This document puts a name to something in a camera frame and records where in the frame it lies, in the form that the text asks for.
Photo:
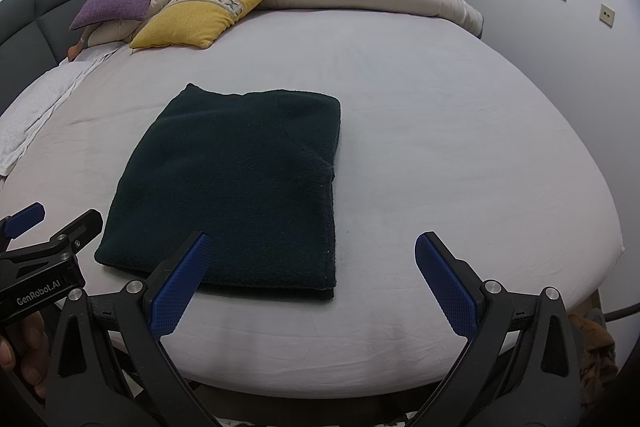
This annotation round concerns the bed with white sheet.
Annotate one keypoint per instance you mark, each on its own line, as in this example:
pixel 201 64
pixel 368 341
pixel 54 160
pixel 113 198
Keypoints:
pixel 450 147

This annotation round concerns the brown cloth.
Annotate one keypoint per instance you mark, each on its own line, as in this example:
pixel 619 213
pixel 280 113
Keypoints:
pixel 595 347

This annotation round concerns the yellow pillow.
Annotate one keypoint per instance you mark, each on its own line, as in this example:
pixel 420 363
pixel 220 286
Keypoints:
pixel 195 19

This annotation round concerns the grey padded headboard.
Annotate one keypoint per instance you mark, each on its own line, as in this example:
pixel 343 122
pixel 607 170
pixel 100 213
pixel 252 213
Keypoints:
pixel 30 22

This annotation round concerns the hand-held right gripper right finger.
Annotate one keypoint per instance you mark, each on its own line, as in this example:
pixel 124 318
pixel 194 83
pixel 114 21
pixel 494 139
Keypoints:
pixel 450 287

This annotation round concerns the white pillow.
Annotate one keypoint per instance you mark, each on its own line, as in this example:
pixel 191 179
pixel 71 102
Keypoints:
pixel 107 32

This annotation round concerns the person's left hand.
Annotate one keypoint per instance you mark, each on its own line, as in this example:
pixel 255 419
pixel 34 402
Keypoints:
pixel 30 352

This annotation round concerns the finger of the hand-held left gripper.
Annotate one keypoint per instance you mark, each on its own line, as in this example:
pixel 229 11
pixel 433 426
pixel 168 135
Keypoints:
pixel 25 217
pixel 82 227

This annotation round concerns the dark green sweater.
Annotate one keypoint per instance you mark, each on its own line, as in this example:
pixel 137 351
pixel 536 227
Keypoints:
pixel 230 187

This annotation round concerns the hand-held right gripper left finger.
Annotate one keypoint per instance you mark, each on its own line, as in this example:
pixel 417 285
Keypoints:
pixel 180 287

